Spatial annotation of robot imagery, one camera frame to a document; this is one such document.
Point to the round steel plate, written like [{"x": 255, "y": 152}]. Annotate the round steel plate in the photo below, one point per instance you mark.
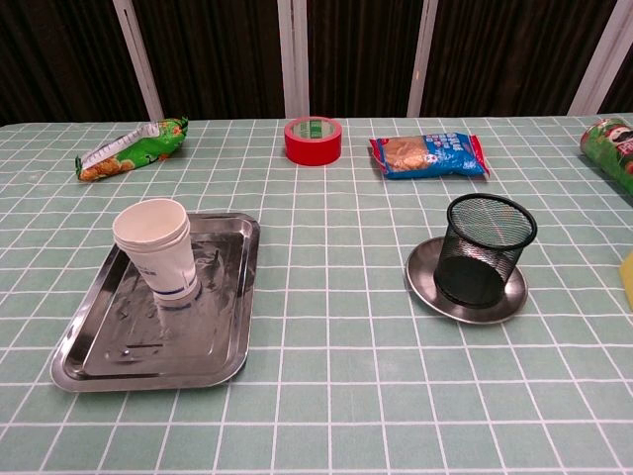
[{"x": 513, "y": 297}]

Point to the black cup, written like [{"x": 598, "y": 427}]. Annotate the black cup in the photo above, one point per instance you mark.
[{"x": 475, "y": 277}]

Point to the blue biscuit packet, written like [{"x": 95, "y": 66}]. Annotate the blue biscuit packet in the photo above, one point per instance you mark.
[{"x": 445, "y": 158}]

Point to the red tape roll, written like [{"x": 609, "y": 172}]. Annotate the red tape roll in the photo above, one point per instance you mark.
[{"x": 311, "y": 153}]

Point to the yellow foam cube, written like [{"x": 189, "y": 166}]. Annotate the yellow foam cube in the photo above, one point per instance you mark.
[{"x": 628, "y": 282}]

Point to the rectangular steel tray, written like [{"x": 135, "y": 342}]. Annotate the rectangular steel tray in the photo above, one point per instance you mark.
[{"x": 198, "y": 336}]

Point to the green Pringles can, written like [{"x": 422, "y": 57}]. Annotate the green Pringles can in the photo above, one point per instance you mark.
[{"x": 613, "y": 153}]

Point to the white metal frame post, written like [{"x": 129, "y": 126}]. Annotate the white metal frame post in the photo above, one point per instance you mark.
[
  {"x": 141, "y": 64},
  {"x": 601, "y": 54},
  {"x": 423, "y": 59},
  {"x": 293, "y": 59}
]

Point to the black pleated curtain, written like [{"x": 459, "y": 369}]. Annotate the black pleated curtain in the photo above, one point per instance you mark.
[{"x": 222, "y": 49}]

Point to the white paper cup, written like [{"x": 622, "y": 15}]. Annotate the white paper cup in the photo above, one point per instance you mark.
[{"x": 163, "y": 267}]

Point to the green snack packet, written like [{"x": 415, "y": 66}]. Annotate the green snack packet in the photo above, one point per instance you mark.
[{"x": 148, "y": 148}]

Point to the green checked tablecloth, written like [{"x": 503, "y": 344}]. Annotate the green checked tablecloth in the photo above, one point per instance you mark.
[{"x": 346, "y": 396}]

